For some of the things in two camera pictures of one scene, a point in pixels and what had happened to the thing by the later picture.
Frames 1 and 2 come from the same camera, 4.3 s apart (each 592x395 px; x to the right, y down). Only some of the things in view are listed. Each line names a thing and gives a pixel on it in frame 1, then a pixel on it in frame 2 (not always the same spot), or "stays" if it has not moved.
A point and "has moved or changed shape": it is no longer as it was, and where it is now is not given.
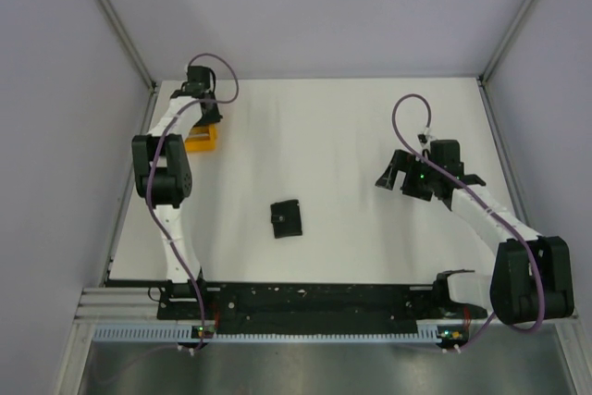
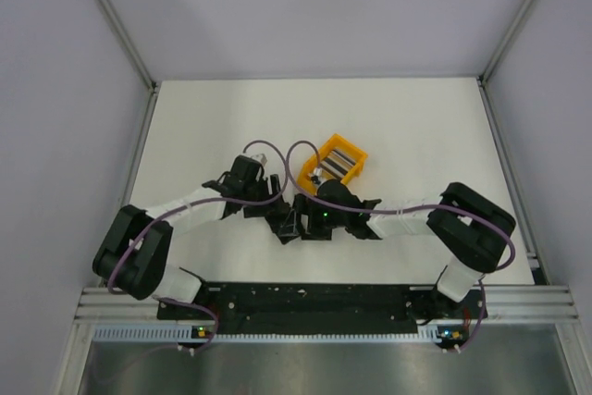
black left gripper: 213,118 → 263,211
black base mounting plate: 263,307 stays
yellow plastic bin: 202,139 → 337,160
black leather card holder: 285,216 has moved or changed shape
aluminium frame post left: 115,20 stays
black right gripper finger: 400,163 → 302,208
